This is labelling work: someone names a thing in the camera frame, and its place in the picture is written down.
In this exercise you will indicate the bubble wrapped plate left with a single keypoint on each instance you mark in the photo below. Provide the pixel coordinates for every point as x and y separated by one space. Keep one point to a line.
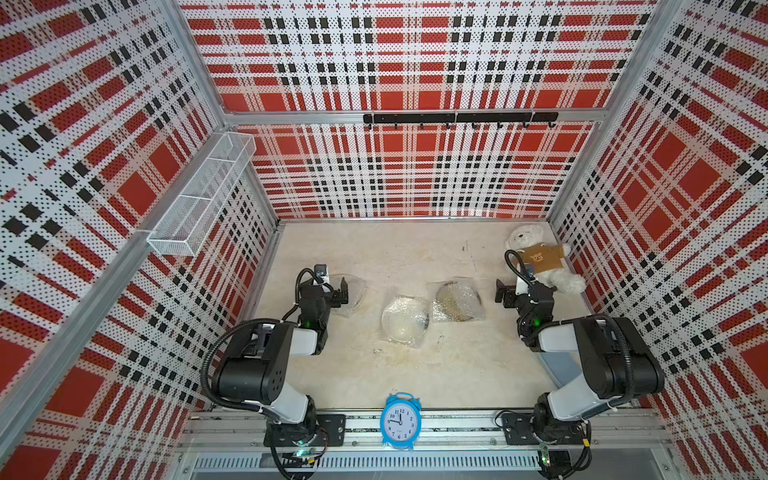
356 288

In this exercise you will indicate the yellow patterned plate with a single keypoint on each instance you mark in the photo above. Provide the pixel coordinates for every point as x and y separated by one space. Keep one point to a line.
457 301

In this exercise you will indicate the white teddy bear brown shirt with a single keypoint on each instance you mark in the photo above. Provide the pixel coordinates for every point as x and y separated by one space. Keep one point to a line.
546 261

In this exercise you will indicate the white wire mesh basket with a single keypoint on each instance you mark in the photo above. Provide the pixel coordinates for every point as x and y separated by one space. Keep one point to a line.
216 170

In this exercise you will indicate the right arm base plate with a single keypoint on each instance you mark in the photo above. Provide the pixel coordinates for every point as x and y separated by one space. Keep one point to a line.
517 428

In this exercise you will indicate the grey blue oval dish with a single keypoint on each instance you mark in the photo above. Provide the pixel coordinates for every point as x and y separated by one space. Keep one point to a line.
562 367

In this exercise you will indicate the black hook rail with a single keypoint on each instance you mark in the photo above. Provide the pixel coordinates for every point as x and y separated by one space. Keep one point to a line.
496 117

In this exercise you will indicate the blue alarm clock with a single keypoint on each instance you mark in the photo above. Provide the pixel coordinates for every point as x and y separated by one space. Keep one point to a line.
401 421

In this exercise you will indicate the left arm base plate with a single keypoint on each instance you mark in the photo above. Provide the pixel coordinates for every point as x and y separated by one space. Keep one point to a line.
315 431

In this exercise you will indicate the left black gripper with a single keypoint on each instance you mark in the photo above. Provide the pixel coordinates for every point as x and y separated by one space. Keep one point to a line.
327 293

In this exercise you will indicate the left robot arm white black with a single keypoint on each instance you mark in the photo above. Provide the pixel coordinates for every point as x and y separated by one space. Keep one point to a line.
246 369

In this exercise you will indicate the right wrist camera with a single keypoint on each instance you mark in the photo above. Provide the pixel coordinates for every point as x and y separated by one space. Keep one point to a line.
523 283

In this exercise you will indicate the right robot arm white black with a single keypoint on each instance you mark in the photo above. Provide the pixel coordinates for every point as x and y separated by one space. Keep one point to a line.
616 365

